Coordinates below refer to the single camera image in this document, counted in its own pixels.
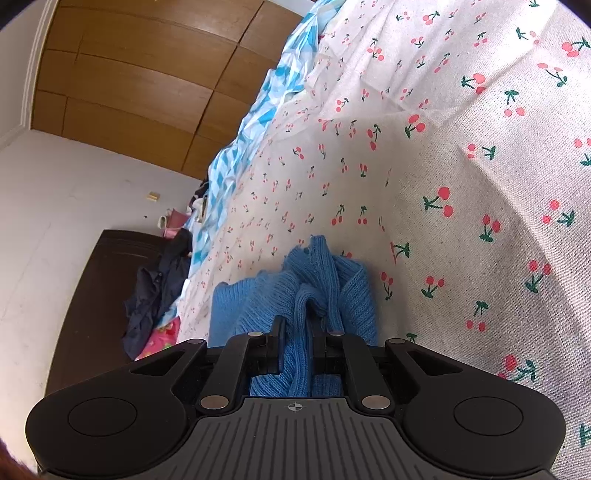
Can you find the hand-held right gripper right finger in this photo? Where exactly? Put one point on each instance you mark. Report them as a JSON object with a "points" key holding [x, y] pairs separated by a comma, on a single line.
{"points": [[334, 350]]}

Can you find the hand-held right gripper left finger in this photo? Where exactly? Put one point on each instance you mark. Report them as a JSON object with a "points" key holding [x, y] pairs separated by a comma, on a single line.
{"points": [[277, 344]]}

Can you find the blue yellow striped knit sweater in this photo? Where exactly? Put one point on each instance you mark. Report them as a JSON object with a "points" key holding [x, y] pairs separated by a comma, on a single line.
{"points": [[314, 286]]}

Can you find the dark navy clothes pile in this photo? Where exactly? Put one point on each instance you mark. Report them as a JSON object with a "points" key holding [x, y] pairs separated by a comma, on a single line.
{"points": [[157, 295]]}

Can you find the pink cartoon print sheet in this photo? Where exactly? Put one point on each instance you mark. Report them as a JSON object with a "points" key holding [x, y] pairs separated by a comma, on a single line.
{"points": [[164, 339]]}

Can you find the pink bag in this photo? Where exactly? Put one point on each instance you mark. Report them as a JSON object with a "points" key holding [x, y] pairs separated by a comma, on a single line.
{"points": [[175, 221]]}

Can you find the black and white cloth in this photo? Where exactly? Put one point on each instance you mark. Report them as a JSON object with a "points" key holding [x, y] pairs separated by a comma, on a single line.
{"points": [[198, 196]]}

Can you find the dark wooden headboard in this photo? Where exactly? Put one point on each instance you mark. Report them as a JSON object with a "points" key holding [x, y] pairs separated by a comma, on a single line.
{"points": [[101, 300]]}

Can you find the cherry print bed sheet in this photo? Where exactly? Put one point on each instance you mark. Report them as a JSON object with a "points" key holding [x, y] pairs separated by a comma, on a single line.
{"points": [[415, 161]]}

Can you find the blue white diamond quilt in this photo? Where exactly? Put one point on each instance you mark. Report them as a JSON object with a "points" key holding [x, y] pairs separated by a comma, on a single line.
{"points": [[277, 87]]}

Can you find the wooden wardrobe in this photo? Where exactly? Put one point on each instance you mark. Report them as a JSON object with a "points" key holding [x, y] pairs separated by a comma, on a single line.
{"points": [[138, 69]]}

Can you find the beige wall switch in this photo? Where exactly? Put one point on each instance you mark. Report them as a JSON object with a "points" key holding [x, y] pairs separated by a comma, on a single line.
{"points": [[152, 196]]}

